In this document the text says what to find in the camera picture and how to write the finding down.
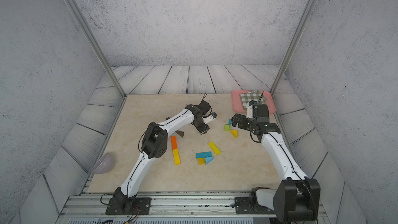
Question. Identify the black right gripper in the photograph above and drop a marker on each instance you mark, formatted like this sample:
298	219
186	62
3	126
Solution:
243	118

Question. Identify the yellow long wooden block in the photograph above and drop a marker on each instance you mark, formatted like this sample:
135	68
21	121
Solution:
176	156

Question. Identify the light blue triangle block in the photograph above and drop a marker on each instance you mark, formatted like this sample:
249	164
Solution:
208	160

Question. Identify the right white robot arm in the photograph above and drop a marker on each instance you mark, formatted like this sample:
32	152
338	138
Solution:
297	197

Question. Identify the brown slanted wooden block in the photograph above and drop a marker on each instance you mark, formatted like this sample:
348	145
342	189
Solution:
180	133

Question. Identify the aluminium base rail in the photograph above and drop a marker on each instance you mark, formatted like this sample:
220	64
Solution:
228	207

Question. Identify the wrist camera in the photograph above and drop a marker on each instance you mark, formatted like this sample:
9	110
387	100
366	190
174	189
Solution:
207	114
250	106

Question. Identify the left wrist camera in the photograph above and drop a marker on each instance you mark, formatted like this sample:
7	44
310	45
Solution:
207	114

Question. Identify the left aluminium frame post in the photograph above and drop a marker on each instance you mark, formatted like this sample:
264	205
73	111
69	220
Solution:
74	9

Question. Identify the lilac bowl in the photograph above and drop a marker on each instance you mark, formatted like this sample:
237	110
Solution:
104	164

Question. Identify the pink tray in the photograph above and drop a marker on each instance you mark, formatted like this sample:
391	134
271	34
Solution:
239	107

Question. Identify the lime green long block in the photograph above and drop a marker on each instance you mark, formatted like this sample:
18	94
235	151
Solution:
214	148

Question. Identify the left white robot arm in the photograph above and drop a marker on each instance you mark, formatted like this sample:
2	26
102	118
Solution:
154	146

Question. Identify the orange long wooden block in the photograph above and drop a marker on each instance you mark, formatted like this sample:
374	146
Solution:
174	142

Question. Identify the green checkered cloth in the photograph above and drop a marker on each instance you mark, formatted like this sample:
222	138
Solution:
256	96

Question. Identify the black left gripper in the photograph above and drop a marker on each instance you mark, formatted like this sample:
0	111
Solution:
204	129

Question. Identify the aluminium frame post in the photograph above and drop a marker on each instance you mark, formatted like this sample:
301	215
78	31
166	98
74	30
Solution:
309	7
74	9

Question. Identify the yellow triangle wooden block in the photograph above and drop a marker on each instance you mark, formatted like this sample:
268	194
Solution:
234	133

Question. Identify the teal long wooden block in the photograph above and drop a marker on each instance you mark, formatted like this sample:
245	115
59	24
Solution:
203	154

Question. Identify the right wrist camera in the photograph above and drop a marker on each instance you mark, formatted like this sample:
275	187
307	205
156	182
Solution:
250	106

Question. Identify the right aluminium frame post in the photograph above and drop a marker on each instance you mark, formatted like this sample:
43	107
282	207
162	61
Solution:
309	7

